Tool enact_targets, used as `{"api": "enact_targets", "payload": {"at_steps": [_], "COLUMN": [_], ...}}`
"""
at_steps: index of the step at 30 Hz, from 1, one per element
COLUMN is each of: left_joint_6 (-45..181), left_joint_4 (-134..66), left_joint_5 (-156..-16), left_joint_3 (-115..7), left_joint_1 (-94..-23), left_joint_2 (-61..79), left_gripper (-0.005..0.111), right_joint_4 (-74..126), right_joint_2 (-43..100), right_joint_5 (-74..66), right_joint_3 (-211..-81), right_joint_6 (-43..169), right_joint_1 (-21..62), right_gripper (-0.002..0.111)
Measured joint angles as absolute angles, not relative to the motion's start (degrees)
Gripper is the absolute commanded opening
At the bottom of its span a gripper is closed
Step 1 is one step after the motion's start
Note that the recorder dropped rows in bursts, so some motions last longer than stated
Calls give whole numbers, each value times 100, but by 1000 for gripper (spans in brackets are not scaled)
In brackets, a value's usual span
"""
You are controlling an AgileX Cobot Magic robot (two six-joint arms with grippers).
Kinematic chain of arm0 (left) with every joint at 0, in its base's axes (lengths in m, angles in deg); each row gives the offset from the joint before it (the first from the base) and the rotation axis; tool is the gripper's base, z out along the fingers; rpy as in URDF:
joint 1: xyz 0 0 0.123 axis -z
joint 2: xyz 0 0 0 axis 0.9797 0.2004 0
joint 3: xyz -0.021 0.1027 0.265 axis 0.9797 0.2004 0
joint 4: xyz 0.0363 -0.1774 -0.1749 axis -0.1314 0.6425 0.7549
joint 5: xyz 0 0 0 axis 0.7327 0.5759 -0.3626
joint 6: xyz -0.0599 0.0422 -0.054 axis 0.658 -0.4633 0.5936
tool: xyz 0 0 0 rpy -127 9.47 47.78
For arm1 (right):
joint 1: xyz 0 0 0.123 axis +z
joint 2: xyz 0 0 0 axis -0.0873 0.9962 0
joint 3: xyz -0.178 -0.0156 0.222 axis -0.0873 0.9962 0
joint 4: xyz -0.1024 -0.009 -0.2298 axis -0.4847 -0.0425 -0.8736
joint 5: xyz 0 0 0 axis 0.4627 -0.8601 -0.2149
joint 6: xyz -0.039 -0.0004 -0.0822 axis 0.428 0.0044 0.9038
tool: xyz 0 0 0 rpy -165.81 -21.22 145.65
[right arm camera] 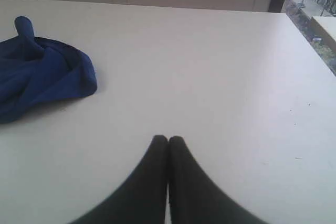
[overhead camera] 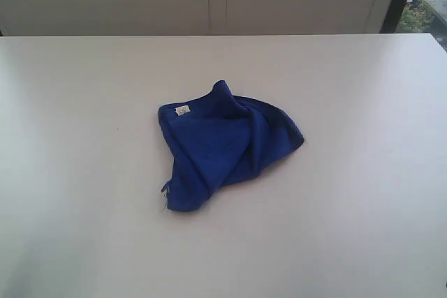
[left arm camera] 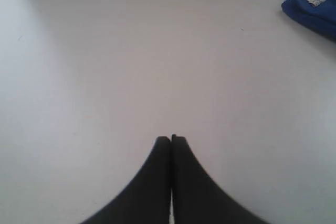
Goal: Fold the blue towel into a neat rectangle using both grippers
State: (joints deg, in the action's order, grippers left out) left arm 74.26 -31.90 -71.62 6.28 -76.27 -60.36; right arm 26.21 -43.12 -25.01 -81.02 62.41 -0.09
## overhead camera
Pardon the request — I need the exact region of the blue towel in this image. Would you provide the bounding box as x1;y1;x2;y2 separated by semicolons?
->
158;80;305;212

